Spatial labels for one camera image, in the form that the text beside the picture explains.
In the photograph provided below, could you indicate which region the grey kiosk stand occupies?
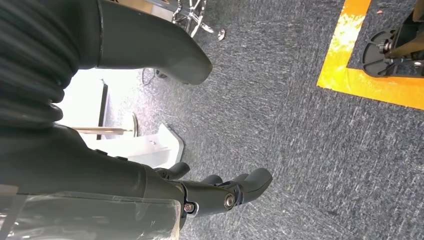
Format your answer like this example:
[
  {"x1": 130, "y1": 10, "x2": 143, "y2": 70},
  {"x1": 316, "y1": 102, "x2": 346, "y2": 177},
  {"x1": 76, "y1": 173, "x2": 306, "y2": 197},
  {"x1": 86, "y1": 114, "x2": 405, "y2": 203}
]
[{"x1": 82, "y1": 123, "x2": 185, "y2": 169}]

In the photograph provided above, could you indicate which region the black office chair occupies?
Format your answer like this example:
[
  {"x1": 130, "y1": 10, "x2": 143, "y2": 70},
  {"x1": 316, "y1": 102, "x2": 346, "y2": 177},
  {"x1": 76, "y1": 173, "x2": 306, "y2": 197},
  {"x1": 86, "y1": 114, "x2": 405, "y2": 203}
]
[{"x1": 171, "y1": 0, "x2": 227, "y2": 41}]

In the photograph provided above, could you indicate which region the yellow floor tape marking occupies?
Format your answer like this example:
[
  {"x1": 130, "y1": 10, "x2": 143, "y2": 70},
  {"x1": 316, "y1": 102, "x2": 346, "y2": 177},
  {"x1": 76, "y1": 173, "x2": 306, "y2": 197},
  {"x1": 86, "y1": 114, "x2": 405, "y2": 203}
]
[{"x1": 316, "y1": 0, "x2": 424, "y2": 111}]

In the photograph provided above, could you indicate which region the black robot foot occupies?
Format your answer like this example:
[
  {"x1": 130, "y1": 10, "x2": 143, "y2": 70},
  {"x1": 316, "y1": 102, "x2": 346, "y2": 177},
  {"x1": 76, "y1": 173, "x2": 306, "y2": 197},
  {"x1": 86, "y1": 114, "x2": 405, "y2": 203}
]
[{"x1": 361, "y1": 0, "x2": 424, "y2": 79}]

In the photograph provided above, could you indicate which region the chrome stanchion post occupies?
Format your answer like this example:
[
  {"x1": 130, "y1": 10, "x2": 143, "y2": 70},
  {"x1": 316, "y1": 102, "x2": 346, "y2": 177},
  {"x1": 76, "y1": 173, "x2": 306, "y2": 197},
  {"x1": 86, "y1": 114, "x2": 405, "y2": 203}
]
[{"x1": 71, "y1": 111, "x2": 139, "y2": 137}]

